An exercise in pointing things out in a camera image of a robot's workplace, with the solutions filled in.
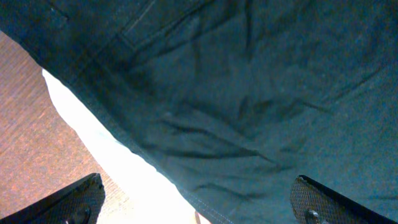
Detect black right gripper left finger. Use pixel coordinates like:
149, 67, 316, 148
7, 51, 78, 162
1, 173, 106, 224

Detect dark blue shorts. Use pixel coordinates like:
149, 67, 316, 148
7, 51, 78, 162
1, 0, 397, 223

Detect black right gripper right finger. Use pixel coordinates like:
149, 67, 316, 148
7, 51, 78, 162
290, 175, 397, 224

